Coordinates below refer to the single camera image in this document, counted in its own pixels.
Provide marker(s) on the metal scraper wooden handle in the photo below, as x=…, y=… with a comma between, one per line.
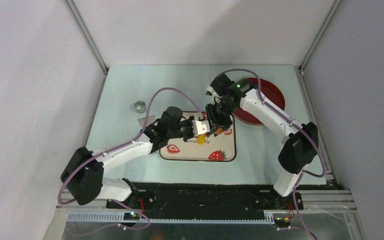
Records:
x=146, y=121

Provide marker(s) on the strawberry pattern white tray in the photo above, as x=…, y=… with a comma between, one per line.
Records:
x=221, y=148

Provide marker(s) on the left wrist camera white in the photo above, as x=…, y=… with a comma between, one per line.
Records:
x=200, y=126

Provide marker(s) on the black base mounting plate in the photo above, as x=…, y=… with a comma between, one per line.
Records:
x=187, y=201

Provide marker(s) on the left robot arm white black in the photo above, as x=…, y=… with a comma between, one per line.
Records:
x=85, y=174

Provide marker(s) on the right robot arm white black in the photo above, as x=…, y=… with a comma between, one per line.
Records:
x=299, y=140

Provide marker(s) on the yellow dough piece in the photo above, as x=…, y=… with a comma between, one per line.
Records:
x=202, y=139

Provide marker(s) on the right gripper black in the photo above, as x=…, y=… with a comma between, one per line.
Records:
x=214, y=121

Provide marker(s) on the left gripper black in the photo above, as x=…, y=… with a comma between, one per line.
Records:
x=189, y=121

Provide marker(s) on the aluminium frame rail front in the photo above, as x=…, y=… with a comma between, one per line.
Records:
x=328, y=202

